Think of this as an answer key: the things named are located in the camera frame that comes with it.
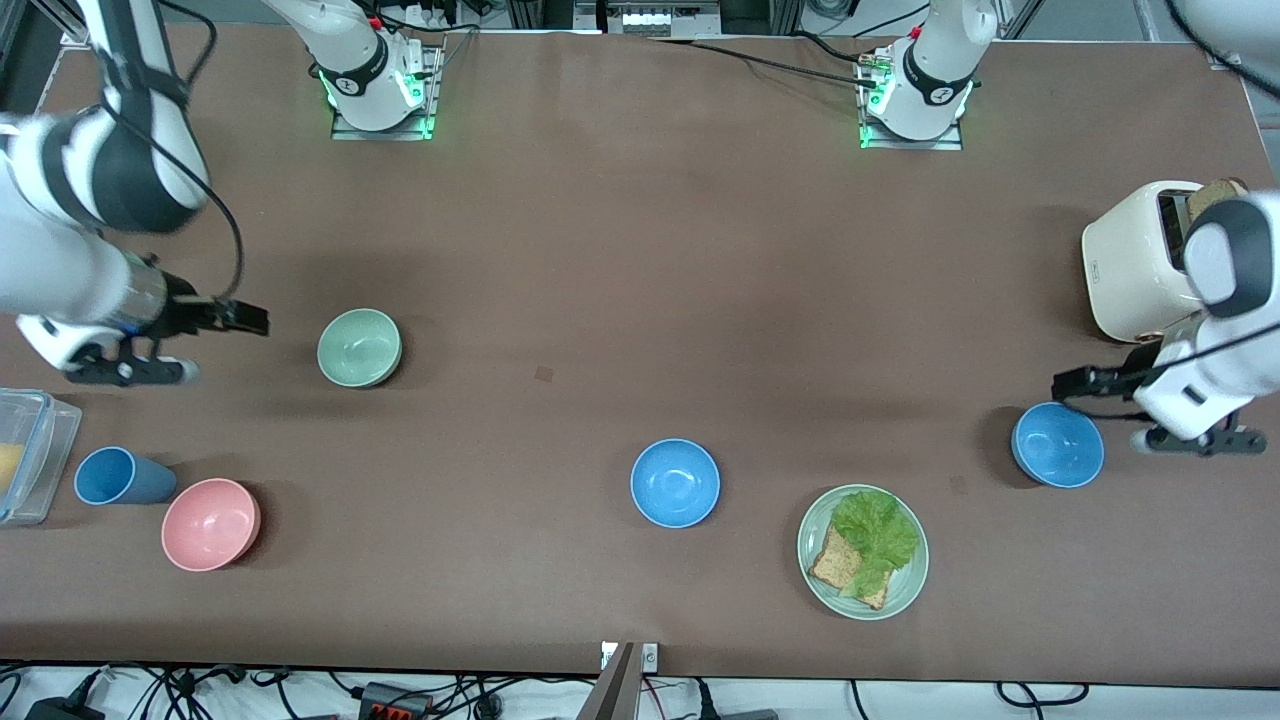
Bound blue bowl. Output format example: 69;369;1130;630
1010;401;1107;490
629;437;722;530

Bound green bowl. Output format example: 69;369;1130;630
316;307;404;390

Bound pink bowl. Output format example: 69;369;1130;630
160;477;263;573

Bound cream toaster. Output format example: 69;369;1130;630
1081;179;1243;344

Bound blue cup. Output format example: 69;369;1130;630
73;445;180;507

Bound clear plastic container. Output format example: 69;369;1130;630
0;387;84;529

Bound brown toast slice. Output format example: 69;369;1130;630
1186;177;1250;227

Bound green lettuce leaf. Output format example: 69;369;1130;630
831;489;921;602

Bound green plate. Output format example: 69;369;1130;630
796;483;931;622

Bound brown bread slice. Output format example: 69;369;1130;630
807;524;892;612

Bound black power strip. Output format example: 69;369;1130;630
358;682;433;720

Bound black power adapter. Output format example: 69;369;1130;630
24;696;107;720

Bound black plug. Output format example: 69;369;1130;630
690;680;781;720

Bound grey electrical box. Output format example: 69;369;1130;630
574;0;723;37

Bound black cable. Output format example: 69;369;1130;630
1150;320;1280;387
95;0;247;303
994;681;1092;708
788;32;877;69
1163;0;1246;71
648;37;879;89

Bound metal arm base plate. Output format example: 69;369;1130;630
329;40;444;142
857;50;967;152

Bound white metal bracket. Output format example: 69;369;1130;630
600;642;660;674

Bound metal frame corner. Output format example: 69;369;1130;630
577;642;647;720

